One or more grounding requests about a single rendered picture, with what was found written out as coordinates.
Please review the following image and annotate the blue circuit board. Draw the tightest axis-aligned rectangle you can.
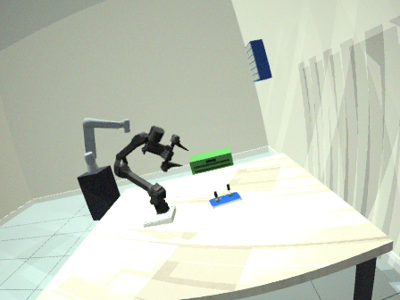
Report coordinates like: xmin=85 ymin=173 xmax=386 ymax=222
xmin=209 ymin=183 xmax=242 ymax=209

